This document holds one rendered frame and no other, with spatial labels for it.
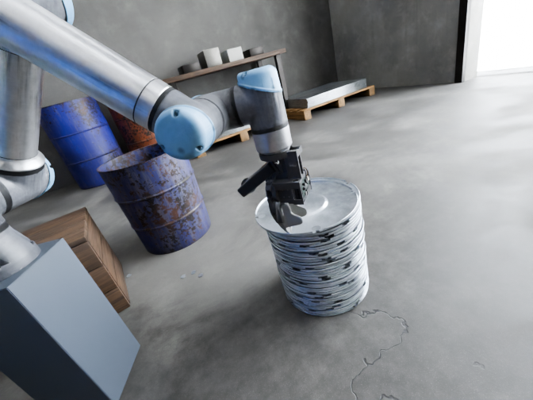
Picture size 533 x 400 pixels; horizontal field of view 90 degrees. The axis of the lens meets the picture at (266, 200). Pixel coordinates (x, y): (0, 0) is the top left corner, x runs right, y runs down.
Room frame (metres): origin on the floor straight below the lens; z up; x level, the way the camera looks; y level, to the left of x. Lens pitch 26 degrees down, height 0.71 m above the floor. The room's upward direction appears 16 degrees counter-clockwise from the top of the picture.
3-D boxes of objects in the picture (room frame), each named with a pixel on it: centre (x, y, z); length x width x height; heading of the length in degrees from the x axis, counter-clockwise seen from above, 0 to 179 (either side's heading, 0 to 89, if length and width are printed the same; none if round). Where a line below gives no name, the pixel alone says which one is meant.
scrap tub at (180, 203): (1.35, 0.53, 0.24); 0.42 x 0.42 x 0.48
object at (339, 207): (0.66, -0.10, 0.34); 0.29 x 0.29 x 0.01
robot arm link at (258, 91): (0.53, -0.04, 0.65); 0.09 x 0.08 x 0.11; 77
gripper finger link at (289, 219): (0.52, -0.04, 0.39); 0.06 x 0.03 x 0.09; 60
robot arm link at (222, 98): (0.54, 0.06, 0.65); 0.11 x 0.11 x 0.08; 77
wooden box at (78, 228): (0.92, 0.91, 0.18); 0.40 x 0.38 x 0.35; 117
